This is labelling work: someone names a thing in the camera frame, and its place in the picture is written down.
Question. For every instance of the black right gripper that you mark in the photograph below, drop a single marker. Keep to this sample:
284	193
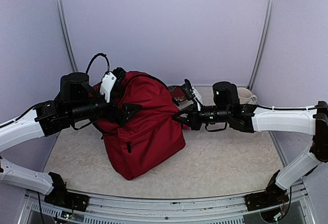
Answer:
194	121

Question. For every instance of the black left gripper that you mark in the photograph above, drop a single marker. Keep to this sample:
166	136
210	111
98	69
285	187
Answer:
122	118

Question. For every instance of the red student backpack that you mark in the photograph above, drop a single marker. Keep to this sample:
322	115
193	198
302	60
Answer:
151	136

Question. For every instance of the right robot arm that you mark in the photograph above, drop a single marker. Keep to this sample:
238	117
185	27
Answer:
250	118

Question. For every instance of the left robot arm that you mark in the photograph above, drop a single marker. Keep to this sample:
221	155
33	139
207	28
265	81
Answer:
76	101

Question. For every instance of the white ceramic mug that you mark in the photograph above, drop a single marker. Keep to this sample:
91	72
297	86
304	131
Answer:
246	96

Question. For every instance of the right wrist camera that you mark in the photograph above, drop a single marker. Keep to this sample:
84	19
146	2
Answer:
191	93

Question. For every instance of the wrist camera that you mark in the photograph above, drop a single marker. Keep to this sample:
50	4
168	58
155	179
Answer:
111	79
191	93

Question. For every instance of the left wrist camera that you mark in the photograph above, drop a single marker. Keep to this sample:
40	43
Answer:
111	79

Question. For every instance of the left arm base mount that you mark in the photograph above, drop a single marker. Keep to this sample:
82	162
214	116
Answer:
61	197

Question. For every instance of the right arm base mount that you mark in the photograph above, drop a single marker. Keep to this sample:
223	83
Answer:
271	196

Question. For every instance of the aluminium front rail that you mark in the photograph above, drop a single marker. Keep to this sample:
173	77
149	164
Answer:
114	209

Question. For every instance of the left aluminium frame post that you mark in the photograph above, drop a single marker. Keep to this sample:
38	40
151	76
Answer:
65	34

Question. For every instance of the aluminium frame post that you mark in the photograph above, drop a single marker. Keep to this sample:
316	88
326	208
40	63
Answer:
263	40
65	34

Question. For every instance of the right aluminium frame post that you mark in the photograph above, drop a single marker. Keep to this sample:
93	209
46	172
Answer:
263	40

